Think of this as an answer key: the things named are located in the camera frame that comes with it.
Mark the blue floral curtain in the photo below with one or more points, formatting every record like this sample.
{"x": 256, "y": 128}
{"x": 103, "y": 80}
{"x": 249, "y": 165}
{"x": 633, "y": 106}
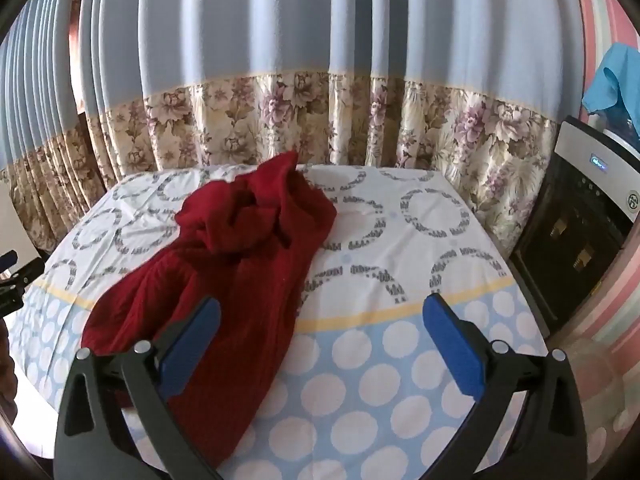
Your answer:
{"x": 40, "y": 110}
{"x": 300, "y": 50}

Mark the printed circle and dot sheet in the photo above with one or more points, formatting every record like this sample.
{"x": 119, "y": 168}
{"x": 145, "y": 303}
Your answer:
{"x": 400, "y": 360}

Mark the blue cloth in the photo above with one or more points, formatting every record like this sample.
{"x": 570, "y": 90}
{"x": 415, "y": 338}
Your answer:
{"x": 612, "y": 77}

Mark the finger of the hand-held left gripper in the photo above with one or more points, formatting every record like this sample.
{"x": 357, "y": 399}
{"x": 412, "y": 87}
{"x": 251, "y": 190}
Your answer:
{"x": 14, "y": 274}
{"x": 10, "y": 302}

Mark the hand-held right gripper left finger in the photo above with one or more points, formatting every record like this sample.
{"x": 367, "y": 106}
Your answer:
{"x": 192, "y": 342}

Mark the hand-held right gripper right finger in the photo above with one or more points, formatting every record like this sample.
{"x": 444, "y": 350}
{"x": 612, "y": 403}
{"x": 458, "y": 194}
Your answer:
{"x": 452, "y": 345}

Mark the red knitted sweater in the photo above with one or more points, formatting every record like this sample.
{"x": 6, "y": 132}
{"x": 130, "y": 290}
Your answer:
{"x": 235, "y": 260}

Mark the black and white water dispenser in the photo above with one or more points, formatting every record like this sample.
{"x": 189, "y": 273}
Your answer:
{"x": 575, "y": 220}

